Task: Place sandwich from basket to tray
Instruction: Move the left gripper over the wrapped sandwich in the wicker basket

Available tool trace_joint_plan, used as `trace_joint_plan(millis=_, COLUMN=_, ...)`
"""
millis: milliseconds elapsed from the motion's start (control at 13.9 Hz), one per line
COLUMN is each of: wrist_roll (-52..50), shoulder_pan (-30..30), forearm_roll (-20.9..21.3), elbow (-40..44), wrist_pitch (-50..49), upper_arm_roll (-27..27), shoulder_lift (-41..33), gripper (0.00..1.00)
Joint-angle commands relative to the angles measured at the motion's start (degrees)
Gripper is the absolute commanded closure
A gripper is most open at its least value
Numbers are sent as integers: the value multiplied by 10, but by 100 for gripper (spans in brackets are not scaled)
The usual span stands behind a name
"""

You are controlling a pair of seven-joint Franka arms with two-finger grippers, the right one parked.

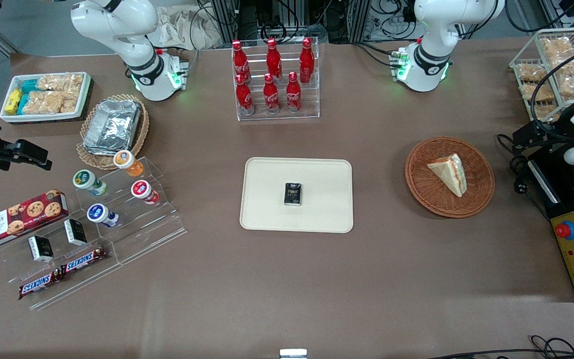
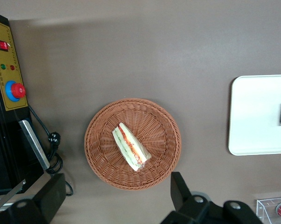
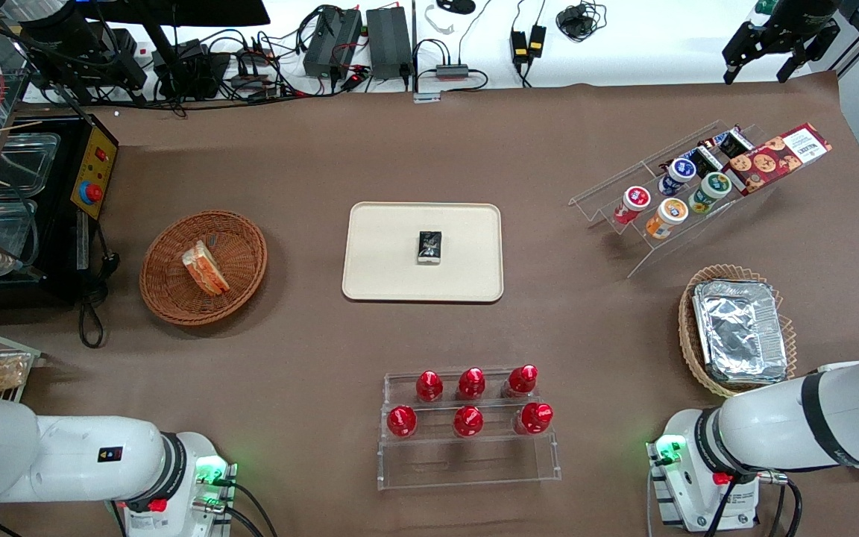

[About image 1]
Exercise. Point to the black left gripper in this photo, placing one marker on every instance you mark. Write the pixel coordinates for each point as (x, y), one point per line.
(549, 126)

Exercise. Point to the triangular sandwich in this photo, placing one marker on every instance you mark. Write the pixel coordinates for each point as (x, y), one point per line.
(450, 171)

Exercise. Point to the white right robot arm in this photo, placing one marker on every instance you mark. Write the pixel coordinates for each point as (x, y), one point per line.
(117, 25)

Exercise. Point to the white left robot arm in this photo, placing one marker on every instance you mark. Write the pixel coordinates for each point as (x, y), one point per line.
(431, 30)

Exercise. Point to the white snack tray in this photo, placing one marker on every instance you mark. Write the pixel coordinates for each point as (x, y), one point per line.
(82, 99)

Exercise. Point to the light oval wicker basket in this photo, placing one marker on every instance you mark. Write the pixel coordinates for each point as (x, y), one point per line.
(140, 134)

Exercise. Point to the round brown wicker basket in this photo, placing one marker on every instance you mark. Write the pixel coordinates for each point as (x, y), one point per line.
(434, 194)

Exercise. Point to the beige rectangular tray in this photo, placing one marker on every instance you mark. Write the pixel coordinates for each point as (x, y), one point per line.
(267, 199)

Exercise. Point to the small black box on tray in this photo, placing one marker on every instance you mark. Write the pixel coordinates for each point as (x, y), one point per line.
(293, 194)

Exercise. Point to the teal snack packet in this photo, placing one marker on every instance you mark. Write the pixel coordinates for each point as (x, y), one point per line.
(30, 86)
(23, 103)

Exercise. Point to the clear rice cracker packet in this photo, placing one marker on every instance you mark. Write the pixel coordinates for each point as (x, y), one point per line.
(50, 102)
(60, 81)

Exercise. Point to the yellow snack packet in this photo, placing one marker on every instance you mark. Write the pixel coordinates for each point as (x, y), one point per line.
(13, 101)

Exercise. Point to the green lid yogurt cup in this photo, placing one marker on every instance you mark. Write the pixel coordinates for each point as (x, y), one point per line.
(86, 180)

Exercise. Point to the black equipment base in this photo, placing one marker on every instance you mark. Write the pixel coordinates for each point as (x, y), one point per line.
(563, 199)

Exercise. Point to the red Walkers cookie box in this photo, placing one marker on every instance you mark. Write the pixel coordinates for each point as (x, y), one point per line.
(18, 219)

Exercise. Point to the stacked aluminium foil trays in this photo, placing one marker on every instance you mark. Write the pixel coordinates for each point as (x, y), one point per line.
(112, 127)

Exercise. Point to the small black white box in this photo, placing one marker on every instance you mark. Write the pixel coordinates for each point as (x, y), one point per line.
(75, 232)
(41, 248)

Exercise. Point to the blue lid yogurt cup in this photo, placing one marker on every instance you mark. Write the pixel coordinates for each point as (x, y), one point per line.
(100, 214)

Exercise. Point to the orange lid yogurt cup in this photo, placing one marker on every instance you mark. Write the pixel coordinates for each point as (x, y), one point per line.
(126, 162)

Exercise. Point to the red lid yogurt cup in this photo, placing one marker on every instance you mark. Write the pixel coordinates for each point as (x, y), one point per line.
(142, 191)

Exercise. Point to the Snickers chocolate bar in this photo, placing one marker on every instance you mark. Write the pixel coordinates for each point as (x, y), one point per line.
(82, 260)
(38, 284)

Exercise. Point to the clear acrylic stepped display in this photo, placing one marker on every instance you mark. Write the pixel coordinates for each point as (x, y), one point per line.
(147, 234)

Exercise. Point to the beige cloth bag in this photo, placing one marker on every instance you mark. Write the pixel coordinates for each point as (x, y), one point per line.
(182, 27)

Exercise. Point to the red cola bottle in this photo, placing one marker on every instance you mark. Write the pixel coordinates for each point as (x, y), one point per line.
(273, 60)
(270, 95)
(307, 60)
(293, 93)
(239, 62)
(244, 97)

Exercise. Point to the clear acrylic bottle rack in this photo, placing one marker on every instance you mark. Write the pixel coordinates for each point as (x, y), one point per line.
(312, 99)

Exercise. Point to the aluminium frame rack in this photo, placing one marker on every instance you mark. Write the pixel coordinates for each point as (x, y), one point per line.
(287, 15)

